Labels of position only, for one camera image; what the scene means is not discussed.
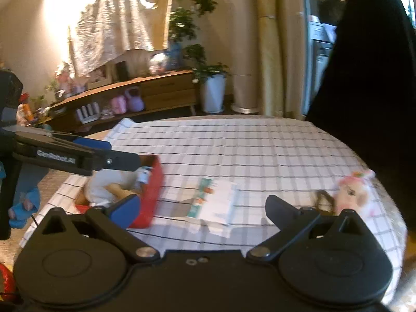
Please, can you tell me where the red round object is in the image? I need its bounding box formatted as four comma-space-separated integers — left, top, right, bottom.
0, 263, 15, 301

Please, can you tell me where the black garment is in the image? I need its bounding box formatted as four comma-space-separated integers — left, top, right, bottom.
305, 0, 416, 232

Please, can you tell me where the white wall cloth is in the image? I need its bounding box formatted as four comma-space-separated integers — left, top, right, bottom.
68, 0, 173, 77

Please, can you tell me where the white teal medicine box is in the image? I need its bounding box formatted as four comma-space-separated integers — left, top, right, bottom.
186, 178, 241, 227

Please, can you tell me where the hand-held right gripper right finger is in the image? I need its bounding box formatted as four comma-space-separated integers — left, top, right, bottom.
246, 195, 371, 262

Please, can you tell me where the pink bag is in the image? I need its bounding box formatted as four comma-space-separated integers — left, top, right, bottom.
110, 95, 127, 114

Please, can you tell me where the orange packet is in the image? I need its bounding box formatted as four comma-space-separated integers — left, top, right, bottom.
18, 102, 35, 124

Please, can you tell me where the checked tablecloth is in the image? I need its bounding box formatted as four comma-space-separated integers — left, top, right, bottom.
19, 117, 409, 307

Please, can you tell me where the tall green plant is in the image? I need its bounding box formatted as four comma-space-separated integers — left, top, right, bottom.
167, 0, 230, 86

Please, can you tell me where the red box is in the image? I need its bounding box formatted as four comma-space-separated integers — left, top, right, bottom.
75, 155, 164, 229

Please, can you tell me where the wooden sideboard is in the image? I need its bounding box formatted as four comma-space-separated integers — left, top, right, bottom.
45, 69, 201, 134

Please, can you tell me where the white plant pot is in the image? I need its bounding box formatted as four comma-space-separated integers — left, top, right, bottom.
199, 74, 227, 114

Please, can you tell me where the glass door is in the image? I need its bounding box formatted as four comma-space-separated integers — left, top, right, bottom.
304, 0, 350, 119

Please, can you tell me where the dark brown hair tie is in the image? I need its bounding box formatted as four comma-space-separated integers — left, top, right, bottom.
312, 189, 336, 216

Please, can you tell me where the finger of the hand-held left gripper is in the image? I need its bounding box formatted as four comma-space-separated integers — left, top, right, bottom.
42, 131, 112, 152
93, 150, 142, 173

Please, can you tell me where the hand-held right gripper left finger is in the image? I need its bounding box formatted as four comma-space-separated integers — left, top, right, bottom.
41, 194, 160, 262

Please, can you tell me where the white slatted rack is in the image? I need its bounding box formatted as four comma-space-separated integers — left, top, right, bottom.
76, 102, 100, 122

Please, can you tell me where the black frame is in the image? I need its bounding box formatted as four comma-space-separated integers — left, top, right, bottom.
115, 61, 129, 81

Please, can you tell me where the beige curtain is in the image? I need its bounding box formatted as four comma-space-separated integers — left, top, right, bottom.
252, 0, 310, 119

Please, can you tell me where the blue vase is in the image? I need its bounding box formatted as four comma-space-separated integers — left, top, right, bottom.
167, 43, 183, 71

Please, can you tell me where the white fluffy plush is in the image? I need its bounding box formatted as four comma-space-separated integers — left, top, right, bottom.
149, 53, 168, 74

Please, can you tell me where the pink white plush toy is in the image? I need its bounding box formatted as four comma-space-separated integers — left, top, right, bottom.
335, 168, 377, 219

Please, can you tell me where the person's left hand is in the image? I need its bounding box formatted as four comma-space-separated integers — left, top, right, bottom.
8, 169, 46, 229

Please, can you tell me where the pink doll figure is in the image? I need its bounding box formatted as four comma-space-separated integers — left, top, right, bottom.
56, 69, 74, 93

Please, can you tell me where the teal printed packet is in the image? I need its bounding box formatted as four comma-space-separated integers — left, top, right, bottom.
137, 165, 154, 183

